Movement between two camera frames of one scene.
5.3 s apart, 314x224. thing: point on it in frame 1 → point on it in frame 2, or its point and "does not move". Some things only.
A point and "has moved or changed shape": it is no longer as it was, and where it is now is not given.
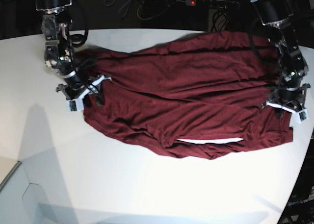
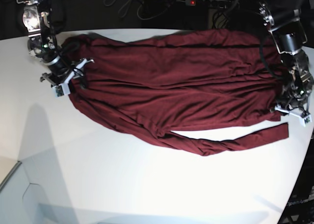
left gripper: x=75 y=94 → x=61 y=72
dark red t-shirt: x=198 y=95 has moved or changed shape
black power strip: x=214 y=3 does not move
